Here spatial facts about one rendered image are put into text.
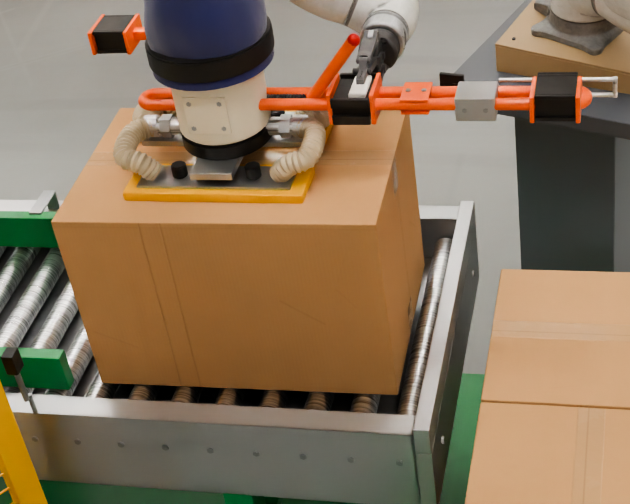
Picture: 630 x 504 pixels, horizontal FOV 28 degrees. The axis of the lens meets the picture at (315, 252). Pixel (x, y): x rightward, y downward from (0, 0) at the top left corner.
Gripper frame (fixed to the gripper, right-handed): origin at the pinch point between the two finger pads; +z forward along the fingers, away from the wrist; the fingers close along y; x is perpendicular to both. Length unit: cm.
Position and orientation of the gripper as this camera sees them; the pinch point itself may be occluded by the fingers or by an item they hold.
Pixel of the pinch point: (361, 98)
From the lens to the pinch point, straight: 222.2
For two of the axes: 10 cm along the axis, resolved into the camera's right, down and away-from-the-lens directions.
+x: -9.7, -0.2, 2.4
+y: 1.3, 8.0, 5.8
